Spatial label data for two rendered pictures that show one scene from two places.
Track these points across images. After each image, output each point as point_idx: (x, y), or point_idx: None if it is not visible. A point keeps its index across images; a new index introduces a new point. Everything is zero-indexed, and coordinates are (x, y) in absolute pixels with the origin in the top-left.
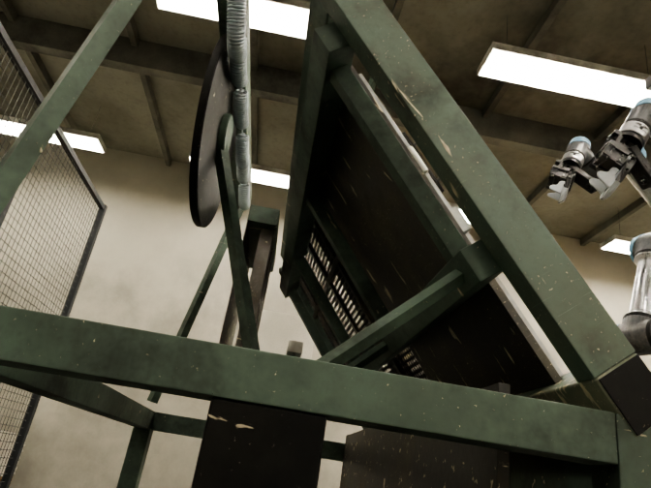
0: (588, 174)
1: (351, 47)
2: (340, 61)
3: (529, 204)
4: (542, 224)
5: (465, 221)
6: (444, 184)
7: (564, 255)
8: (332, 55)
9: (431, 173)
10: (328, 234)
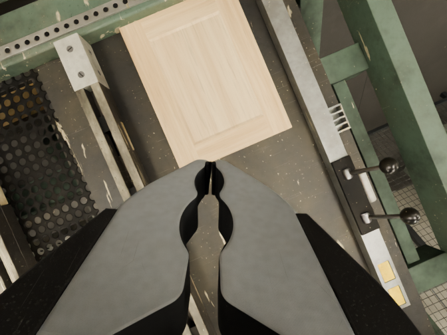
0: None
1: (438, 251)
2: (420, 254)
3: (411, 49)
4: (404, 31)
5: (343, 111)
6: (385, 115)
7: (392, 4)
8: (423, 246)
9: (358, 175)
10: None
